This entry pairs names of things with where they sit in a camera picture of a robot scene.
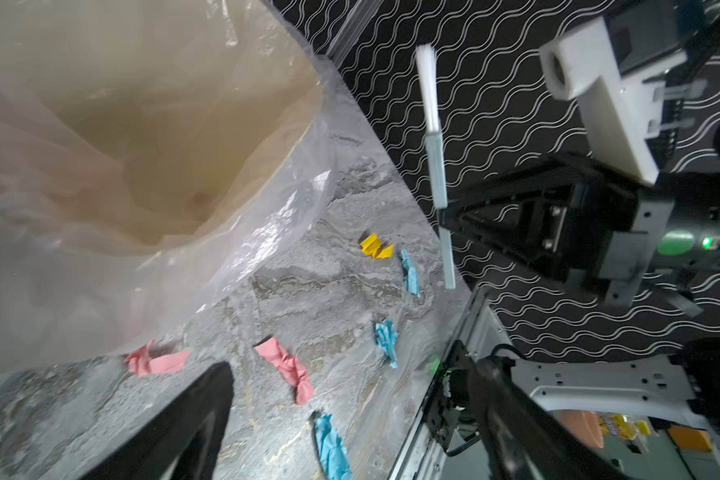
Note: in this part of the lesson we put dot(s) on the pink paper scrap near bin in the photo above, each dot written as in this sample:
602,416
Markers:
156,359

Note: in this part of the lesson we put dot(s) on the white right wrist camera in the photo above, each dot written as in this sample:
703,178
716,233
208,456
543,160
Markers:
620,111

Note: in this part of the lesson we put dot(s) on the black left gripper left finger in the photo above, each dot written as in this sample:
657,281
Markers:
184,439

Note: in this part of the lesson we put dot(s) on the pink paper scrap centre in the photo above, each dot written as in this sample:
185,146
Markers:
289,366

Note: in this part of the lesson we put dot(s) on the cream plastic waste bin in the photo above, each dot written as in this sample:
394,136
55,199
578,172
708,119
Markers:
140,125

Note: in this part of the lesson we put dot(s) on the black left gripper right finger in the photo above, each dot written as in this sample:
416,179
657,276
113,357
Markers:
522,440

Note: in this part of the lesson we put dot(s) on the yellow paper scrap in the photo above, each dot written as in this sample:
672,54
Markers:
374,247

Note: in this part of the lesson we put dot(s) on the pale green hand brush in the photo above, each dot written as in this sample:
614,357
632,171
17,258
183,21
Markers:
425,57

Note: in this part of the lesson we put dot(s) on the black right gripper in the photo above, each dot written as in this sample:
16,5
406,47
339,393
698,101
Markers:
575,222

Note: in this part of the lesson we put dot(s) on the clear plastic bin liner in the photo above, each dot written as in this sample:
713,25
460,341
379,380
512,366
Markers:
60,303

